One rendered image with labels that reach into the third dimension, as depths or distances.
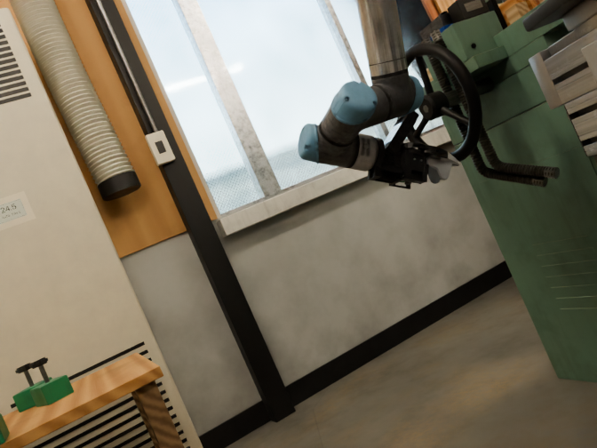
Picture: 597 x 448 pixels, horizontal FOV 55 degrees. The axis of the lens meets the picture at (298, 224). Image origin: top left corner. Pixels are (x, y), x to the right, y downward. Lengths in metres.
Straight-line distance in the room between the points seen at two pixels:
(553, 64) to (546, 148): 0.50
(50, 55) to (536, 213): 1.78
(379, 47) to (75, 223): 1.30
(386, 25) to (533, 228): 0.69
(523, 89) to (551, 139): 0.13
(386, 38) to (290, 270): 1.57
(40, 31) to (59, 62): 0.14
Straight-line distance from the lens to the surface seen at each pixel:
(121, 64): 2.53
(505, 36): 1.45
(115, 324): 2.07
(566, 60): 0.96
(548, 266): 1.60
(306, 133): 1.13
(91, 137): 2.30
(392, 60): 1.15
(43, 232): 2.09
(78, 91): 2.35
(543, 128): 1.44
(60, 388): 1.63
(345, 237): 2.68
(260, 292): 2.49
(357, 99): 1.06
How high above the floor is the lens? 0.67
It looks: 1 degrees up
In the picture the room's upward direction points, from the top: 24 degrees counter-clockwise
